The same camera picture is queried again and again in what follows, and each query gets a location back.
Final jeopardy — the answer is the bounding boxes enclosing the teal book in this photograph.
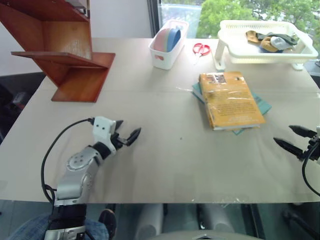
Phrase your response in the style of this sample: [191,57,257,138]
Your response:
[191,81,273,136]

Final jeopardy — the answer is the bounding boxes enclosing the light blue white sock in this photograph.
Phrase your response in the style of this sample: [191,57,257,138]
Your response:
[270,36,292,50]

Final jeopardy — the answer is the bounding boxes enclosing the dark brown shoe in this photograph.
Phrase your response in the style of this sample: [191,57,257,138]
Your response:
[98,209,118,239]

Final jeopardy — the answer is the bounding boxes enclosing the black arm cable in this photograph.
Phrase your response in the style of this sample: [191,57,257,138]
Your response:
[301,143,320,197]
[40,117,96,205]

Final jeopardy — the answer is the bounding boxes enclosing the red-handled scissors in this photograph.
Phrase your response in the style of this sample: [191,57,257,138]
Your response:
[192,43,211,65]

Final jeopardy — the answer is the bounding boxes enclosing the blue plate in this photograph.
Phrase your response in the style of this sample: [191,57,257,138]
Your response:
[167,27,182,52]

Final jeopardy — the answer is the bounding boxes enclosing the yellow book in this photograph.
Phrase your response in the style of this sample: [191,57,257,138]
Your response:
[198,71,267,132]

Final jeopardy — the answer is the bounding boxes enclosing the dark window frame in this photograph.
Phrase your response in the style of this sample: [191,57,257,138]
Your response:
[146,0,164,39]

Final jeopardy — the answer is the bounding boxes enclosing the white plastic storage bin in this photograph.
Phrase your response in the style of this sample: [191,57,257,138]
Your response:
[148,19,190,71]

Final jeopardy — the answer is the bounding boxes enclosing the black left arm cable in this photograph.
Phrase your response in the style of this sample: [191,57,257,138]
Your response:
[40,117,96,205]

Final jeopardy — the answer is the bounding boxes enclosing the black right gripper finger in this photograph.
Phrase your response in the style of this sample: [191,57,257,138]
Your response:
[272,136,306,161]
[288,124,319,138]

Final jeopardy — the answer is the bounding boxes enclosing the mustard yellow sock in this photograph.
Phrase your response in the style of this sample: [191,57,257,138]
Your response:
[260,36,279,53]

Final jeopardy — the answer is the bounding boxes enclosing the black chair base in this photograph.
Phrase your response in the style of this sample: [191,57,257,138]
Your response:
[281,202,320,240]

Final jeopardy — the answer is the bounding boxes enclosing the mustard brown sock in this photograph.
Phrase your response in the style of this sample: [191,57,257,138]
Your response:
[245,30,260,45]

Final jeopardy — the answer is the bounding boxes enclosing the black table leg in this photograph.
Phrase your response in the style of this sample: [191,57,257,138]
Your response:
[240,203,266,239]

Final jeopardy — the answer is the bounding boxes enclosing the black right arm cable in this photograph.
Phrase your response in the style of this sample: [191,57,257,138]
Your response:
[301,143,320,197]

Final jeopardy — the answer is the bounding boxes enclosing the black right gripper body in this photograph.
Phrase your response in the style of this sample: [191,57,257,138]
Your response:
[302,134,320,162]

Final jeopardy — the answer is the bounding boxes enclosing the white plastic basket on legs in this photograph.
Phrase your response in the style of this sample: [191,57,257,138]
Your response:
[212,19,319,71]

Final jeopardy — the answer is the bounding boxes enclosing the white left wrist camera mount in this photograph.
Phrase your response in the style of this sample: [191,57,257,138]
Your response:
[92,116,118,156]

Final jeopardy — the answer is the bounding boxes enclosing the blue jeans leg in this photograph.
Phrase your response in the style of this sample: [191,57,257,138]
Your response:
[6,214,110,240]

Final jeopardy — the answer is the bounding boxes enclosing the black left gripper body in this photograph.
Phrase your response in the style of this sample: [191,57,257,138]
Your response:
[111,124,132,151]

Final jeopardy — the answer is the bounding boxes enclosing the pink plate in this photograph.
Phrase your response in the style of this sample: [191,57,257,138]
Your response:
[153,27,173,53]

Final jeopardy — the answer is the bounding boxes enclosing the wooden shelf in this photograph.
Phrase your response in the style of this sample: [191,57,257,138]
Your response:
[0,0,116,103]

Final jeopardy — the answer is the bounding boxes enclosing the dark green sock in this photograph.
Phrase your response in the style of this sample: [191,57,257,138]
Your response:
[256,31,300,46]

